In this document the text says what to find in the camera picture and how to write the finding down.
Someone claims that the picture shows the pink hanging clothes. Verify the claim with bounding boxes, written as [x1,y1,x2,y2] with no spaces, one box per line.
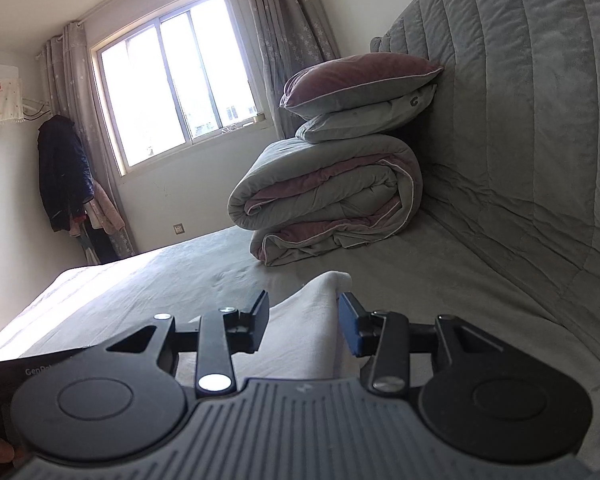
[70,182,127,238]

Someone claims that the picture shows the pink grey pillow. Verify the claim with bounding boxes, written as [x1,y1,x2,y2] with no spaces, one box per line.
[279,53,445,122]

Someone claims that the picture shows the white knit top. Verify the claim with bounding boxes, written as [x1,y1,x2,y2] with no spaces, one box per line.
[172,270,361,386]

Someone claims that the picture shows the grey quilted headboard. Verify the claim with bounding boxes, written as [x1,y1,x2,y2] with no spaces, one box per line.
[370,0,600,361]

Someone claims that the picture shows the window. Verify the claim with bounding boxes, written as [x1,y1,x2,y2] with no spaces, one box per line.
[90,0,268,176]

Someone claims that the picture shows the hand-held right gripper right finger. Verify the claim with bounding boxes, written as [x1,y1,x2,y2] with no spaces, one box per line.
[339,291,511,395]

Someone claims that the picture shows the folded grey pink quilt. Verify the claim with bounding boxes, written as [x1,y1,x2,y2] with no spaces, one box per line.
[227,132,424,267]

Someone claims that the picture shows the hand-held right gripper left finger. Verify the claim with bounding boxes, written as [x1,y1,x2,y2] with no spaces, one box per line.
[107,289,271,397]

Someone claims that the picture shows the grey star-patterned curtain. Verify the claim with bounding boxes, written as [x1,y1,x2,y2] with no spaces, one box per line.
[37,22,136,256]
[242,0,341,136]

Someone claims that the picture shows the grey bed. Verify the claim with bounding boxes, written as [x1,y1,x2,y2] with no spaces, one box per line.
[0,205,600,480]

